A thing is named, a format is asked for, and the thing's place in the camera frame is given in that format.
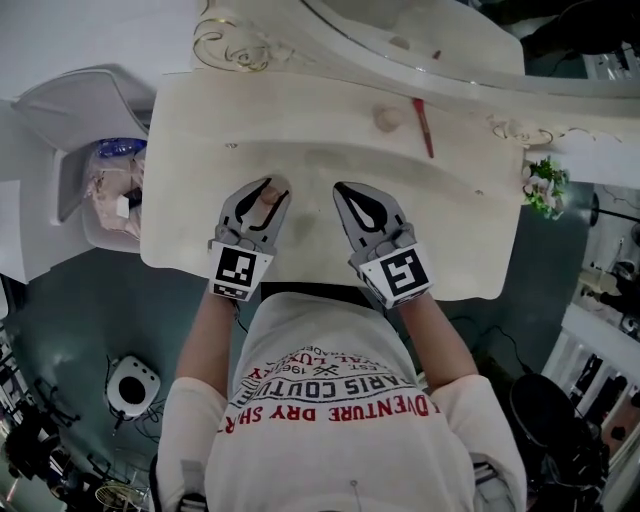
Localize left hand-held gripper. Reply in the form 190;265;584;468
206;175;293;303

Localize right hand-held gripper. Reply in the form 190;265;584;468
331;180;436;311

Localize round wooden knob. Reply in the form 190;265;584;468
372;103;404;133

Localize person's left forearm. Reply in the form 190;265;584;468
174;291;242;402

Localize person's right forearm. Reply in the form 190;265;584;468
393;294;482;393

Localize cream dressing table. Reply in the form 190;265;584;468
138;0;640;302

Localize red pen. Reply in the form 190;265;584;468
411;97;436;159

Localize pile of pink clothes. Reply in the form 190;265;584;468
81;137;149;237

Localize potted artificial flowers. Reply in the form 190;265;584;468
519;155;572;222

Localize grey office chair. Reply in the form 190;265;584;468
10;63;154;252

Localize white round device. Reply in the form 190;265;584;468
103;354;162;421

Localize person's white printed shirt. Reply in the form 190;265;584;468
155;291;527;512

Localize black standing fan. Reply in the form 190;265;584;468
588;191;640;227

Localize black floor cable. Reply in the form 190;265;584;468
452;314;535;376

